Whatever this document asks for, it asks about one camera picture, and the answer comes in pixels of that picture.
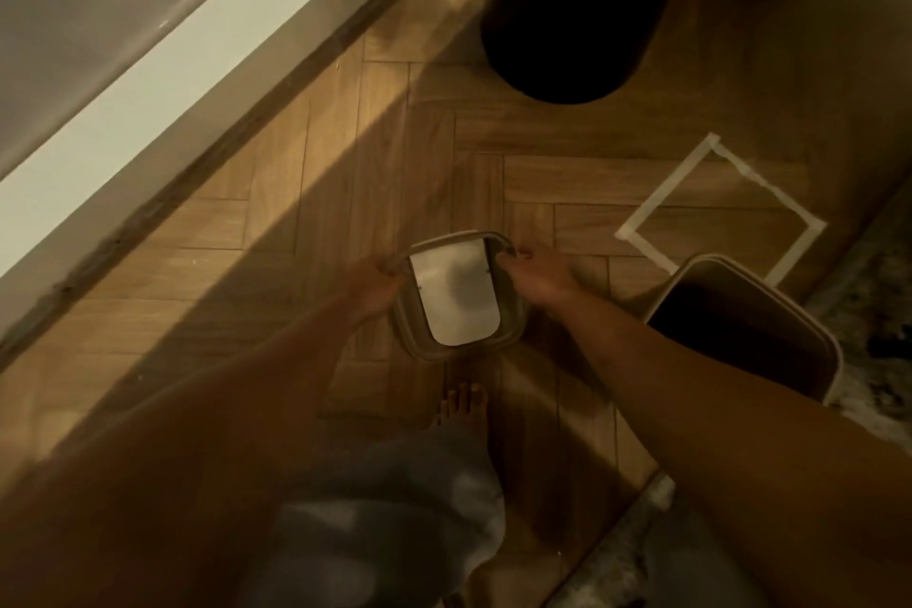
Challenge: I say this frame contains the person's right hand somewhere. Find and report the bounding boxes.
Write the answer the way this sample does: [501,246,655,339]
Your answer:
[495,243,587,318]

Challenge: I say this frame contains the person's left hand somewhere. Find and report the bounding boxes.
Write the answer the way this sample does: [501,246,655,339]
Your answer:
[341,254,413,329]

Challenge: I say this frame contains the person's right forearm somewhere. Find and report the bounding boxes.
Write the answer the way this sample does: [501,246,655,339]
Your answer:
[552,290,912,608]

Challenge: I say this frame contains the person's left forearm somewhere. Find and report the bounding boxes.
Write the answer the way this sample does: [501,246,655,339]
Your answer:
[0,304,368,608]

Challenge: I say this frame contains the person's left foot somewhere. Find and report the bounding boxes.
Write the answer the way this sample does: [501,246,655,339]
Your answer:
[427,382,493,432]

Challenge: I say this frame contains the beige waste bin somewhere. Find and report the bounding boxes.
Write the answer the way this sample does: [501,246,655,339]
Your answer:
[643,253,846,406]

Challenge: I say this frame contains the person's grey trousers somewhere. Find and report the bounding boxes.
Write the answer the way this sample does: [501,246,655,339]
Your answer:
[234,414,774,608]

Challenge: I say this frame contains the white tape square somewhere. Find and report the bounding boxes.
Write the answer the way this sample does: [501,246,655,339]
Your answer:
[616,132,829,288]

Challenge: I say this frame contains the black round container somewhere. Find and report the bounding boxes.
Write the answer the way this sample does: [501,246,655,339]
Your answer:
[480,0,708,107]

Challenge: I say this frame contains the white cabinet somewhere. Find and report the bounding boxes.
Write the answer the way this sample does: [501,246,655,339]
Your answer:
[0,0,380,282]

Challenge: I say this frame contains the patterned grey rug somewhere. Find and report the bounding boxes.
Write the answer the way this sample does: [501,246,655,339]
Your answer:
[541,181,912,608]

